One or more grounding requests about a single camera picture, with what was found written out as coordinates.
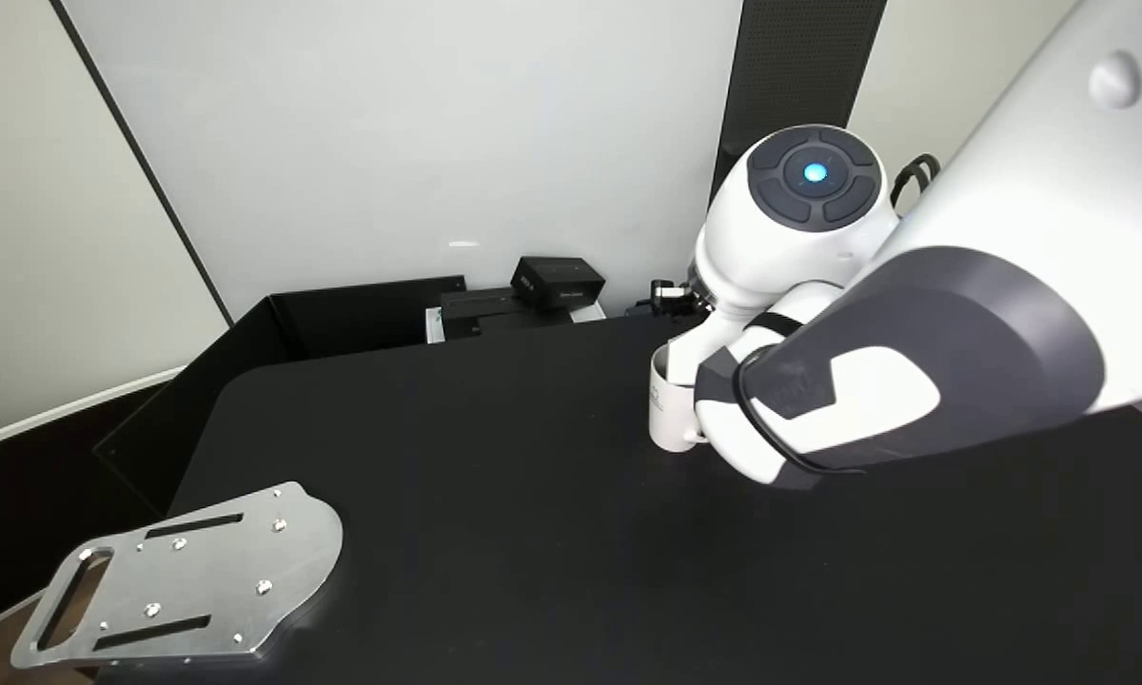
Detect white ceramic mug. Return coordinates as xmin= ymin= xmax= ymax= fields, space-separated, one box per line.
xmin=644 ymin=344 xmax=716 ymax=456

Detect black box device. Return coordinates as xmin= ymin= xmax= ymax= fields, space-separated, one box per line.
xmin=512 ymin=253 xmax=611 ymax=318

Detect black flat box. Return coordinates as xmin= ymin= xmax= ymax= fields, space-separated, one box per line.
xmin=437 ymin=286 xmax=525 ymax=346

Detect large whiteboard panel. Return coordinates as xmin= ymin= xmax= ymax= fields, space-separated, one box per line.
xmin=51 ymin=0 xmax=747 ymax=324

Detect silver metal mounting plate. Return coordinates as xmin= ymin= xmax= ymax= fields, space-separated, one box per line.
xmin=7 ymin=481 xmax=346 ymax=673

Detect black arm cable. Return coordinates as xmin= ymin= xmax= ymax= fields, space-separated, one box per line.
xmin=733 ymin=150 xmax=945 ymax=481

